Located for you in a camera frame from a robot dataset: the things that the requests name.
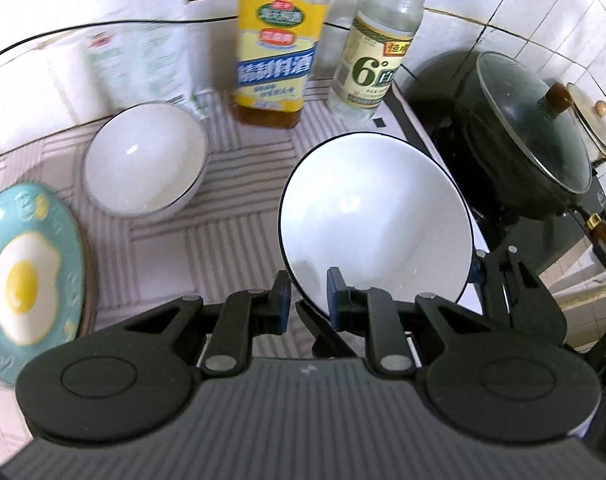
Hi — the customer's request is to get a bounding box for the white bowl with dark rim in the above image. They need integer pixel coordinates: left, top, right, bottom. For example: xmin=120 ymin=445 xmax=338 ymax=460
xmin=277 ymin=131 xmax=477 ymax=322
xmin=81 ymin=102 xmax=210 ymax=218

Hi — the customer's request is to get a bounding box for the glass wok lid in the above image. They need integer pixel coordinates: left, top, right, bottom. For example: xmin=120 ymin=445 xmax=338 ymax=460
xmin=475 ymin=50 xmax=594 ymax=197

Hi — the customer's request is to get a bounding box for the clear vinegar bottle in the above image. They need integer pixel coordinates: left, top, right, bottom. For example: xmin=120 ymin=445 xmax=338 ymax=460
xmin=327 ymin=0 xmax=430 ymax=124

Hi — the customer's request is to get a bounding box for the pot lid with wooden knob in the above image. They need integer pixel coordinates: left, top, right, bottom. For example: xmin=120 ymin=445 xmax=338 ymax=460
xmin=565 ymin=81 xmax=606 ymax=162

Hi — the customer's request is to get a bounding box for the striped tablecloth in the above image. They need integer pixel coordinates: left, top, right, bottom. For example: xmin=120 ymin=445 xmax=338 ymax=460
xmin=0 ymin=87 xmax=486 ymax=441

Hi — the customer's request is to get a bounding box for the black wok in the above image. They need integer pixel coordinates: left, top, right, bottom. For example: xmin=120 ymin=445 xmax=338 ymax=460
xmin=407 ymin=49 xmax=606 ymax=292

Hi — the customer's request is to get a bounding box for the blue fried egg print plate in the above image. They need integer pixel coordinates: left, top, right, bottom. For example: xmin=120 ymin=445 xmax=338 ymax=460
xmin=0 ymin=183 xmax=98 ymax=387

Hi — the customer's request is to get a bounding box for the white seasoning packet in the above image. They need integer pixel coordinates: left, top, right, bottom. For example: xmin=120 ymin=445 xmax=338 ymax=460
xmin=85 ymin=0 xmax=210 ymax=122

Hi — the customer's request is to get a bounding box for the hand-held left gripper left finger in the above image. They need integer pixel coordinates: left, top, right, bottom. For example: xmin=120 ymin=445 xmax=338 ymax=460
xmin=124 ymin=270 xmax=291 ymax=377

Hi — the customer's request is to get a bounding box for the yellow label cooking wine bottle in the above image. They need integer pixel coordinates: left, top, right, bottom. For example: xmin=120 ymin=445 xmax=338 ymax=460
xmin=231 ymin=0 xmax=335 ymax=130

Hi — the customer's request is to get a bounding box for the thin black cable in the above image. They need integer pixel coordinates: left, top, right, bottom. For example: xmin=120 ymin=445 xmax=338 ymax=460
xmin=0 ymin=12 xmax=240 ymax=66

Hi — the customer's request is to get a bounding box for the black gas stove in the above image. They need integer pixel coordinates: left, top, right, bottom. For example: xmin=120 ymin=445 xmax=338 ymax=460
xmin=423 ymin=120 xmax=606 ymax=281

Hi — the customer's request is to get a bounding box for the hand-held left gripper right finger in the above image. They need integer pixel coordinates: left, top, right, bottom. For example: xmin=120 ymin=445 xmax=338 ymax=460
xmin=325 ymin=266 xmax=490 ymax=377

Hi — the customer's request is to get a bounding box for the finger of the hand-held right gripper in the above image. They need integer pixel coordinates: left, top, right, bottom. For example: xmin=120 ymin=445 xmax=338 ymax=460
xmin=472 ymin=247 xmax=536 ymax=311

